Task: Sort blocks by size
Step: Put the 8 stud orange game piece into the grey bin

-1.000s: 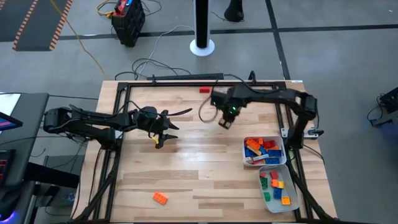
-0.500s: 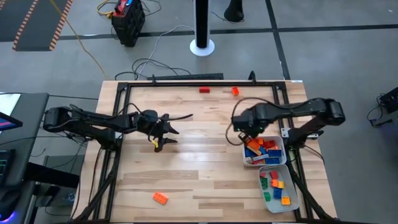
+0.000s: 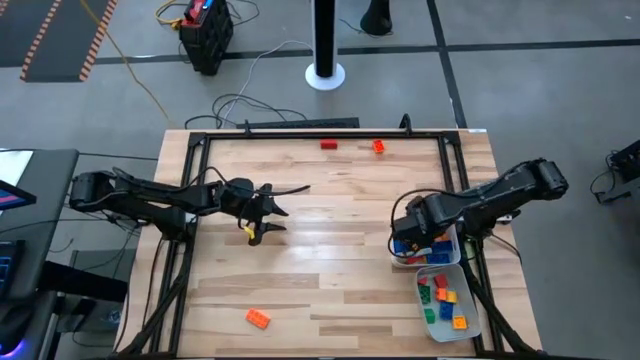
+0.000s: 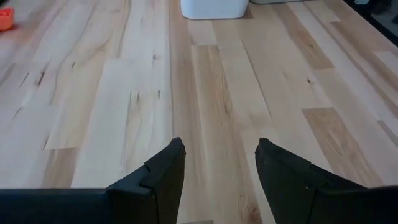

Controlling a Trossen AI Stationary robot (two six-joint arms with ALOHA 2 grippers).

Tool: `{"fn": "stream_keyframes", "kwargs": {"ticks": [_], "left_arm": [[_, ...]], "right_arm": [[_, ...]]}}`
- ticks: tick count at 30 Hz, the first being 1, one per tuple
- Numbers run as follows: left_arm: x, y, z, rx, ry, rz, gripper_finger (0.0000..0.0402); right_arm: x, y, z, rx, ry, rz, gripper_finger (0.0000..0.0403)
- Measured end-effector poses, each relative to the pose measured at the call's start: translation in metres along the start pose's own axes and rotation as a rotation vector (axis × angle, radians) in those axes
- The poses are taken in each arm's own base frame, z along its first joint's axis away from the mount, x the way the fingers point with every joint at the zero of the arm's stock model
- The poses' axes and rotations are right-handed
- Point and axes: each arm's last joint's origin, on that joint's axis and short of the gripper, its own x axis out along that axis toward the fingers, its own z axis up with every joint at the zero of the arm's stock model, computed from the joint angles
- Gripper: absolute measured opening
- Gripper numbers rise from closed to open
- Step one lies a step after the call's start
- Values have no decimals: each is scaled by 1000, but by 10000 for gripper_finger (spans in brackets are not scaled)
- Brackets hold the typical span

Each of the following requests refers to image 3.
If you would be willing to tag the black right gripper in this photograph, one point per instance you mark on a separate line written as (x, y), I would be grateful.
(417, 222)

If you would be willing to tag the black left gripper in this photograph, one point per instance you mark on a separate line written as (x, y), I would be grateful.
(240, 200)

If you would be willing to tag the red rectangular block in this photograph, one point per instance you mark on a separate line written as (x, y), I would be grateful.
(415, 260)

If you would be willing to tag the white plastic bin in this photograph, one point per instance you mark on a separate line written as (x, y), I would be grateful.
(456, 250)
(450, 334)

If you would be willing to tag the small red studded block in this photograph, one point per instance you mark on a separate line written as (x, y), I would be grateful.
(440, 280)

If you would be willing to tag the green studded block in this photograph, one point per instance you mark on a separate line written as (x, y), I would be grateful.
(425, 295)

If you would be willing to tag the small yellow block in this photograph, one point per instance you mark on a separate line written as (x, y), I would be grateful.
(451, 297)

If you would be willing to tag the small orange studded block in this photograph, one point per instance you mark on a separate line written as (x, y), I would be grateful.
(378, 146)

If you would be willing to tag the small green block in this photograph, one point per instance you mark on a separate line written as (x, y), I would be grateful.
(429, 316)

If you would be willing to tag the yellow studded block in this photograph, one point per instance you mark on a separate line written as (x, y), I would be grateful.
(459, 323)

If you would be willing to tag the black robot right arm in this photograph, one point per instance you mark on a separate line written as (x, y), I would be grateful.
(500, 192)

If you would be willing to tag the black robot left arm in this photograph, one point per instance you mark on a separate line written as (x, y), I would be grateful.
(150, 197)

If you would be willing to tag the red flat block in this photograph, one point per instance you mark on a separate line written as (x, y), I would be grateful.
(328, 144)

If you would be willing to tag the black power strip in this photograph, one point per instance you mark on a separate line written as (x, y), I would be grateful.
(300, 123)

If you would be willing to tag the large orange studded block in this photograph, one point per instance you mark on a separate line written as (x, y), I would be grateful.
(257, 319)

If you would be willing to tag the black pole white base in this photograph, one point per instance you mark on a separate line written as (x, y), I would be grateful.
(325, 35)

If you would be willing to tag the black red tool case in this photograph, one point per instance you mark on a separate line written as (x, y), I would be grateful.
(207, 35)

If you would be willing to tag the black under-desk shelf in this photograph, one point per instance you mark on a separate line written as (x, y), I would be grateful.
(85, 280)

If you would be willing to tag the black cone-shaped stand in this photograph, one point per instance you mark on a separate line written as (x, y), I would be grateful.
(376, 17)

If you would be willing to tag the black floor device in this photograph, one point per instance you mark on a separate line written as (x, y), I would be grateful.
(625, 170)

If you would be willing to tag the black side desk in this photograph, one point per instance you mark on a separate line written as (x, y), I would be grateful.
(45, 225)

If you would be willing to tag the tilted monitor screen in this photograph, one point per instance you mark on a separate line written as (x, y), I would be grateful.
(12, 197)

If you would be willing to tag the white paper sheet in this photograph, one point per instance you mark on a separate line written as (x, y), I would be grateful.
(12, 165)

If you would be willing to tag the black keyboard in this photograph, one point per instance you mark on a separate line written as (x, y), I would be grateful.
(10, 270)

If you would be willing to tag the black striped floor mat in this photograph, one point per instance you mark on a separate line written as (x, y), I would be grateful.
(60, 35)

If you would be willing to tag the black table frame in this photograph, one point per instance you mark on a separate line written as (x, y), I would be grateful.
(325, 135)

